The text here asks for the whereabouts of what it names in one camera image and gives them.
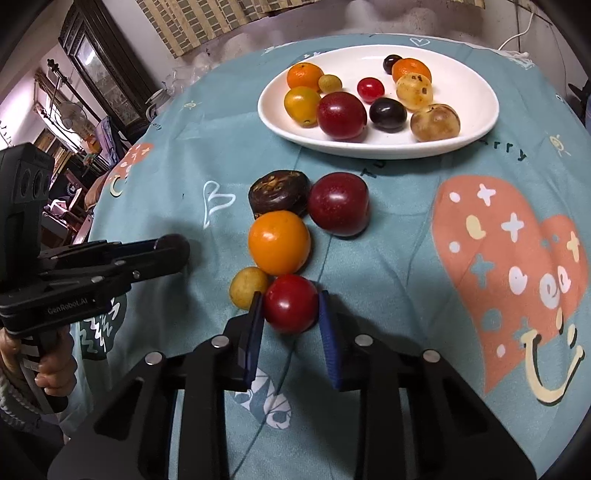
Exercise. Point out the white round plate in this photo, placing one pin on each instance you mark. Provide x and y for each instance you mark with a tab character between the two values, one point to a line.
466	92

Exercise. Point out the clear plastic bags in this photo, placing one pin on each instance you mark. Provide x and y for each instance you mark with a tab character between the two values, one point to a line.
189	74

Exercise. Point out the white standing fan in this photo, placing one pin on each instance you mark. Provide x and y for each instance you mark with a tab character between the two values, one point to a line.
73	115

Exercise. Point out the small yellow round fruit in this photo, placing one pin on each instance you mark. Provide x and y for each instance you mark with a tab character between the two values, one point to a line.
246	287

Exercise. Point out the dark brown wrinkled fruit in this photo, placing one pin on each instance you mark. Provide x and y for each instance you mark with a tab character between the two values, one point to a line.
279	191

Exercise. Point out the white kettle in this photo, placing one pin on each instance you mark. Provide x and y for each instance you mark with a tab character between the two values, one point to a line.
158	102

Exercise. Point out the orange mandarin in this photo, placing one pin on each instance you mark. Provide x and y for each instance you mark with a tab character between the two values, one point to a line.
304	75
413	68

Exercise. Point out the teal printed tablecloth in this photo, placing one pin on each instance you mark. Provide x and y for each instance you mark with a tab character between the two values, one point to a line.
397	286

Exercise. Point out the orange-yellow oval fruit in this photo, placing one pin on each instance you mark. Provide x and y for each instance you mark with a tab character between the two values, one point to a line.
302	105

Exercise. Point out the round orange tomato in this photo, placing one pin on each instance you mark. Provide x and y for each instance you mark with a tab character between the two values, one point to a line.
279	242

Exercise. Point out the carved dark wooden frame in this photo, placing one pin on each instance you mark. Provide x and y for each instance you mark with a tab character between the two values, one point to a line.
106	64

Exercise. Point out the yellow spotted round fruit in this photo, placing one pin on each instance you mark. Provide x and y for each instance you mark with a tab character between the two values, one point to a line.
414	92

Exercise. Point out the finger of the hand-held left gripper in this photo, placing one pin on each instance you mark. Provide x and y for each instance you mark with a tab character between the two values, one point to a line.
120	276
101	251

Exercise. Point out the small red tomato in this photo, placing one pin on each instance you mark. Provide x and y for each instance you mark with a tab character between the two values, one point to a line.
371	89
291	303

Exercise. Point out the person's left hand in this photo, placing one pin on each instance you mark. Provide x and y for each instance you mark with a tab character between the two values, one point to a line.
57	374

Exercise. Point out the checked beige curtain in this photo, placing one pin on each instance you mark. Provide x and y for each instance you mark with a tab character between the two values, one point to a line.
221	18

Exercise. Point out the red plum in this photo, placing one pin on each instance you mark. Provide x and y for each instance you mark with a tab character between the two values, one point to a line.
341	115
339	203

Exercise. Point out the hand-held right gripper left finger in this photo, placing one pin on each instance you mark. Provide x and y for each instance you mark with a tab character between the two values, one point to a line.
253	327

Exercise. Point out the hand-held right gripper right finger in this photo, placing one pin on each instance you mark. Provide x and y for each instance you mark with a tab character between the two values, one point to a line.
328	341

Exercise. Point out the tan brown round fruit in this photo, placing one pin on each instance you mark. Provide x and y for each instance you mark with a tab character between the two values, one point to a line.
435	122

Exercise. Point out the small yellow-green fruit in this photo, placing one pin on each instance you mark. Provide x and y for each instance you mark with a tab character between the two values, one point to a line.
329	83

